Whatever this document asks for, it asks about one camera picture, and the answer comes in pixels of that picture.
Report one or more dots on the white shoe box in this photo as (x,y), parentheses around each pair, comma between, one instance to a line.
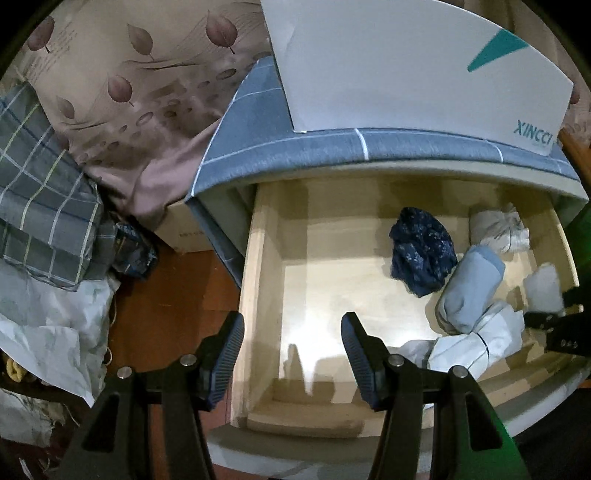
(392,69)

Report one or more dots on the light blue rolled underwear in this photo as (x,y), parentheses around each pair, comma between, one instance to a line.
(468,290)

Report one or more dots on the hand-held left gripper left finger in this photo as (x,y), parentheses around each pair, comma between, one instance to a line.
(228,355)

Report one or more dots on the pale printed cloth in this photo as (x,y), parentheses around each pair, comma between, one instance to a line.
(27,415)

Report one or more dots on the leaf print bedsheet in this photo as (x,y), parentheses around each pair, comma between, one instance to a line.
(138,92)

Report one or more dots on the yellow cloth item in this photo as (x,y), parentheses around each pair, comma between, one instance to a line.
(14,371)

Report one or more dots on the cardboard box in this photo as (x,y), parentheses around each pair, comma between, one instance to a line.
(184,230)

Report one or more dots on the dark plaid cloth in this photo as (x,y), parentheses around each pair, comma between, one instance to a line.
(134,254)

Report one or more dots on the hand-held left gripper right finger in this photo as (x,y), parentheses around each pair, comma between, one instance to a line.
(358,360)

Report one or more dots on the beige patterned underwear bundle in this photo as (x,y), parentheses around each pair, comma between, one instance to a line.
(496,228)

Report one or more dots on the navy floral underwear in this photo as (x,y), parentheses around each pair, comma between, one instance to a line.
(422,249)

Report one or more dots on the white crumpled cloth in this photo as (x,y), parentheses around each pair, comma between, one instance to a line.
(46,332)

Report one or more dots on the grey plaid blanket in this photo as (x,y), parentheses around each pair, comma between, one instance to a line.
(37,184)

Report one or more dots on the wooden bed frame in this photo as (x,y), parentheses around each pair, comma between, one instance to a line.
(575,143)

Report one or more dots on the white banded underwear bundle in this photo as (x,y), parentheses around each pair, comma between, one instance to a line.
(466,346)

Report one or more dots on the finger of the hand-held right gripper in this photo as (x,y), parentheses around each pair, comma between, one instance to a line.
(563,337)
(577,296)

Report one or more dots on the wooden drawer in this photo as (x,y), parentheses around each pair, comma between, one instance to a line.
(323,277)

